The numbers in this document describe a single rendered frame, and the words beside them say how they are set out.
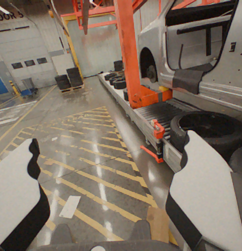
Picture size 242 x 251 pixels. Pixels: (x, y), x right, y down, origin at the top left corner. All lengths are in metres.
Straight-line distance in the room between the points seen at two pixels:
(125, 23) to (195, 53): 1.11
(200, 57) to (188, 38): 0.34
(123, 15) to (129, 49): 0.32
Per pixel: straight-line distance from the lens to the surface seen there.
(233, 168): 1.17
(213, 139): 1.37
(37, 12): 12.88
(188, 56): 2.30
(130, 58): 1.81
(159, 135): 1.40
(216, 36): 2.61
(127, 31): 1.82
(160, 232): 1.18
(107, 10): 8.69
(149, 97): 2.00
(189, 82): 1.61
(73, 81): 7.65
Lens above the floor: 1.30
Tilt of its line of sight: 30 degrees down
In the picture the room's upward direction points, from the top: 12 degrees counter-clockwise
